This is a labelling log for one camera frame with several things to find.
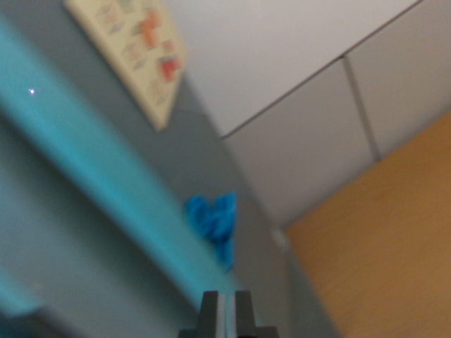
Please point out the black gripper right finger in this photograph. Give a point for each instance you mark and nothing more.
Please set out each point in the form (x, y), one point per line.
(244, 317)

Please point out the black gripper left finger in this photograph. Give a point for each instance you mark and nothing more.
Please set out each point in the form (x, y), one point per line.
(210, 317)

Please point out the grey fridge door with list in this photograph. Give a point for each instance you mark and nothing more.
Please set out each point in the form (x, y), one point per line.
(197, 158)

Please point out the small blue fridge magnet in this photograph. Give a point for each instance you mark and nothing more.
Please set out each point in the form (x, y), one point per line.
(211, 218)

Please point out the cream shopping list card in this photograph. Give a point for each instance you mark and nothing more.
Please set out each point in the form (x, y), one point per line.
(141, 53)

